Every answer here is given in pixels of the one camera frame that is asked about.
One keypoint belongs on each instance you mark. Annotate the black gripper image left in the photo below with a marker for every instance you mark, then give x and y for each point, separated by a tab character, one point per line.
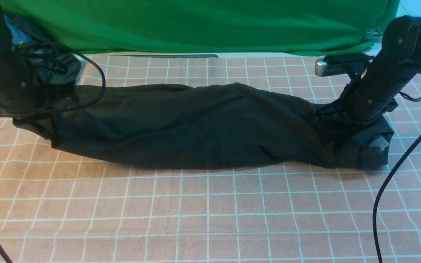
40	101

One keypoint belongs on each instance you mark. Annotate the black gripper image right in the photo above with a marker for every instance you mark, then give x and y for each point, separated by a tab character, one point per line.
332	120

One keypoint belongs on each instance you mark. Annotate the dark gray long-sleeved shirt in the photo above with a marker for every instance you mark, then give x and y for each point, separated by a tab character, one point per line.
173	126

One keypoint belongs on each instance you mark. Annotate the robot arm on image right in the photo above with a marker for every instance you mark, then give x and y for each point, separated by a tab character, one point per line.
374	81

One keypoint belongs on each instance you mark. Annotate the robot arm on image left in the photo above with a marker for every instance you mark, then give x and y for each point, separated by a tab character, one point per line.
10	84

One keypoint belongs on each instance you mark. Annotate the dark crumpled garment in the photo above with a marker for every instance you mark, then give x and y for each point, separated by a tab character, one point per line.
41	62

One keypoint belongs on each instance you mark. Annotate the metal binder clip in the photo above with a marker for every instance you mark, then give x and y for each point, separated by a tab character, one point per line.
373	35

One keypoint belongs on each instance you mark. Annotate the pink grid tablecloth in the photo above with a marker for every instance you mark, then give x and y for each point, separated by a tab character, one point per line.
62	208

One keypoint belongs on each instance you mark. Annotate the green backdrop cloth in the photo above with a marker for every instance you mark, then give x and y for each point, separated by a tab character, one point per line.
299	27

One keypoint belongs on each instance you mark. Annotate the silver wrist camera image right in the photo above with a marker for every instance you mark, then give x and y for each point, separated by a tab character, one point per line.
350	64

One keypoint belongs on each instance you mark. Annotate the black cable image right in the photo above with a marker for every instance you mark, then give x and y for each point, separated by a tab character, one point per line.
386	182

